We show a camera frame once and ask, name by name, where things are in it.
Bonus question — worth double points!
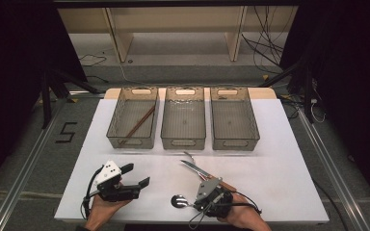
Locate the bundle of hanging black cables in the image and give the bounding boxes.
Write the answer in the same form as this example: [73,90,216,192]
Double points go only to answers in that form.
[240,5,291,75]

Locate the hand-held gripper cable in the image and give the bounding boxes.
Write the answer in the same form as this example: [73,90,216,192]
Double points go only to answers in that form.
[188,191,263,231]
[81,166,106,221]

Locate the smoky clear plastic basket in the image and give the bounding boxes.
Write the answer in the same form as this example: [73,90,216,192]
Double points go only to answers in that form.
[106,86,160,150]
[160,86,207,151]
[209,86,261,152]

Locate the right hand-held gripper cable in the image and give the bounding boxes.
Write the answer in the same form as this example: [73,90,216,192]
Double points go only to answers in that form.
[188,191,263,231]

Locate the person's left hand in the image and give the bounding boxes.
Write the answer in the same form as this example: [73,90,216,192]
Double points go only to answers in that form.
[84,193,133,231]

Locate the black tripod stand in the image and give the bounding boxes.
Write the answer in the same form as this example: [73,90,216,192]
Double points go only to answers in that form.
[39,67,102,130]

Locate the wooden-handled fork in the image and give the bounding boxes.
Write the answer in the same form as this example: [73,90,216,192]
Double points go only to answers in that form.
[183,151,210,181]

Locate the shiny metal spoon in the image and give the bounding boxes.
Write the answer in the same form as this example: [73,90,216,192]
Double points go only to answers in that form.
[170,193,196,209]

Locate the wooden-handled table knife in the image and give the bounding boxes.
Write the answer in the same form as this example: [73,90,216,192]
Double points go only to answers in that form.
[180,159,238,193]

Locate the light wooden shelf unit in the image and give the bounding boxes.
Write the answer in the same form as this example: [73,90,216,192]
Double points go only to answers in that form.
[57,6,300,64]

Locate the thin black floor cable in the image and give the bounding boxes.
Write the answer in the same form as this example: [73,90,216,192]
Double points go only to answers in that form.
[77,53,108,68]

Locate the black metal stand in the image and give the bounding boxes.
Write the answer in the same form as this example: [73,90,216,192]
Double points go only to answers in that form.
[259,59,316,125]

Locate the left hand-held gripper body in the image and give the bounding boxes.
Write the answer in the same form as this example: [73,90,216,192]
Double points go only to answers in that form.
[93,160,142,203]

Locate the thick black floor cable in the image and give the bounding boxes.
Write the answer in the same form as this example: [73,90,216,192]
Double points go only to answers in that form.
[312,178,350,231]

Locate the white table sheet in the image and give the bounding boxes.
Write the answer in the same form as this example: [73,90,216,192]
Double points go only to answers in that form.
[53,98,330,225]

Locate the left hand-held gripper cable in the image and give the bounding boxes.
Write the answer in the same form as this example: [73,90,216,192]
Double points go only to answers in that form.
[81,166,106,221]

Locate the brown wooden chopstick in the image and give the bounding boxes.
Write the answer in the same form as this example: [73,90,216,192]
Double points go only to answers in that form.
[120,105,157,144]
[118,107,157,146]

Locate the person's right hand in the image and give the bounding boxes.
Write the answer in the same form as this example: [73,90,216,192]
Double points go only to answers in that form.
[216,192,273,231]

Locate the aluminium floor rail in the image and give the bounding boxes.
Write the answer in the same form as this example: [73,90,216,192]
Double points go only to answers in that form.
[0,90,108,231]
[296,108,370,231]

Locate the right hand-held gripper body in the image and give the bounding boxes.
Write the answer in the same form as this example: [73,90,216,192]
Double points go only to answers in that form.
[193,177,236,219]

